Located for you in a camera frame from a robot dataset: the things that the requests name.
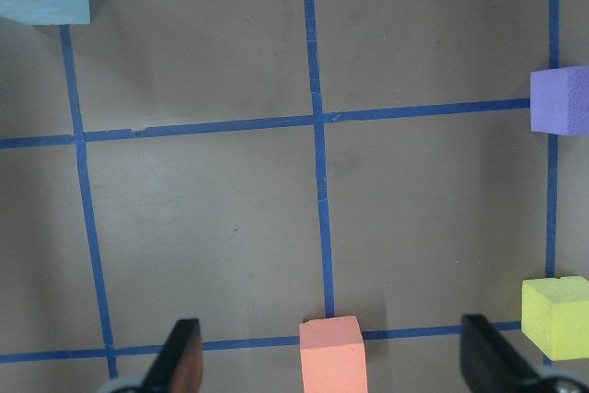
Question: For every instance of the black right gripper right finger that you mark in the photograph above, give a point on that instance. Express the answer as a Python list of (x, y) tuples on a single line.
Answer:
[(489, 363)]

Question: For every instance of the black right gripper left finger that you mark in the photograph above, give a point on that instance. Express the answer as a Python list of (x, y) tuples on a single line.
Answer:
[(179, 365)]

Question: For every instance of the yellow foam block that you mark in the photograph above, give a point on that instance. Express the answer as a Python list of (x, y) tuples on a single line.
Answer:
[(555, 316)]

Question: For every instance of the orange foam block near right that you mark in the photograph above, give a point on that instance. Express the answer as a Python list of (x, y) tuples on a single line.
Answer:
[(332, 355)]

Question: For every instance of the purple foam block right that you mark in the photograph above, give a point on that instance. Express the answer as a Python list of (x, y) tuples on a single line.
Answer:
[(559, 101)]

